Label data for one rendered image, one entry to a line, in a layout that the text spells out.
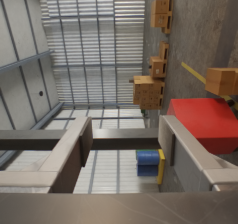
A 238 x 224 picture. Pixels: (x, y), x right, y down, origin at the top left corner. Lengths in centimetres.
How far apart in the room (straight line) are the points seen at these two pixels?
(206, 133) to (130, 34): 1121
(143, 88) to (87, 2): 814
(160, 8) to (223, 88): 422
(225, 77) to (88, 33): 1137
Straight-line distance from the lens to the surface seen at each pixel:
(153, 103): 699
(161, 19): 621
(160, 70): 650
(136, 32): 1298
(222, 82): 250
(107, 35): 1288
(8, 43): 1117
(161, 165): 727
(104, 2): 1289
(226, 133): 247
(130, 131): 336
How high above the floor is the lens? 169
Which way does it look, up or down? 1 degrees up
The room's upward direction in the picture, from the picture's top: 91 degrees counter-clockwise
